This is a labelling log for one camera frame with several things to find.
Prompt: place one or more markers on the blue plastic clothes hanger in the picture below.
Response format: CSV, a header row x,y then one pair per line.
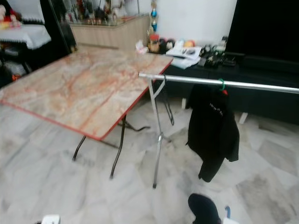
x,y
227,211

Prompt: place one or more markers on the green clothes hanger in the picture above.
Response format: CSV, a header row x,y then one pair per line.
x,y
221,84

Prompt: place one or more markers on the white cloth covered table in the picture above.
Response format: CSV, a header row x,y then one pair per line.
x,y
25,36

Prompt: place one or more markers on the marble pattern folding table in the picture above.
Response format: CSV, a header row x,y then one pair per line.
x,y
84,88

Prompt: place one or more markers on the small red white dolls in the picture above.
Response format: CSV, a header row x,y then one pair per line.
x,y
7,15

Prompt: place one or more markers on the black shelving unit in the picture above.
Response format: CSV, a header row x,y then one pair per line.
x,y
58,28

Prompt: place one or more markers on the white lace cloth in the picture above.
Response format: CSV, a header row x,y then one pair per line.
x,y
28,8

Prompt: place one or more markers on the light wooden sideboard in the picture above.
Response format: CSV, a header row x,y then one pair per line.
x,y
107,36

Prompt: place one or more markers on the small decorative figurines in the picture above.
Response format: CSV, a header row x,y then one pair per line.
x,y
98,11

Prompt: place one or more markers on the white pink packet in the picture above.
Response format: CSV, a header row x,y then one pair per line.
x,y
141,46

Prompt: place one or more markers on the jar with red lid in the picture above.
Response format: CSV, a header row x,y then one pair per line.
x,y
153,44

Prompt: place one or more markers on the black round figurines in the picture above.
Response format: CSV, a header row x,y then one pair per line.
x,y
166,44

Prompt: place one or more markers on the blue hanging ornaments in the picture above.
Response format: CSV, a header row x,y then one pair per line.
x,y
153,14

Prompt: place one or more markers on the white magazine stack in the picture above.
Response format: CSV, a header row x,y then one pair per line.
x,y
184,55

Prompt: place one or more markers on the silver metal clothes rack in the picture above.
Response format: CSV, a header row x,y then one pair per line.
x,y
191,80

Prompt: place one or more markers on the orange ball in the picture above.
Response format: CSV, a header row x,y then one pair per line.
x,y
189,43

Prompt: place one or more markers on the black shirt with white print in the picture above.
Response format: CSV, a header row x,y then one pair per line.
x,y
212,126

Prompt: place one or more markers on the black electronic devices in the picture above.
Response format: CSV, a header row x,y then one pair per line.
x,y
217,57

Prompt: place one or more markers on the small clear bottle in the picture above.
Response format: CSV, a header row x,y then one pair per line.
x,y
224,42

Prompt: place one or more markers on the black television console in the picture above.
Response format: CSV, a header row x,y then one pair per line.
x,y
271,100

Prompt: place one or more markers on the black flat television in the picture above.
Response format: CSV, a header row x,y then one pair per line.
x,y
261,28

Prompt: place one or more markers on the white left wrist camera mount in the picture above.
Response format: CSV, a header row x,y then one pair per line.
x,y
50,219

